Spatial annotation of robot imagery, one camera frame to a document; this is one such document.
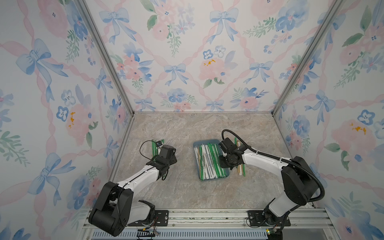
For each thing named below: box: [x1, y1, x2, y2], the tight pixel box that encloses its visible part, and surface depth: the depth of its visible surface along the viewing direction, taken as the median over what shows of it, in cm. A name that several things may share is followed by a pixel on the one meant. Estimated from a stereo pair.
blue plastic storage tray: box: [193, 139, 230, 181], surface depth 94 cm
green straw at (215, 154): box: [207, 143, 226, 178], surface depth 92 cm
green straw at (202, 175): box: [199, 145, 204, 181], surface depth 94 cm
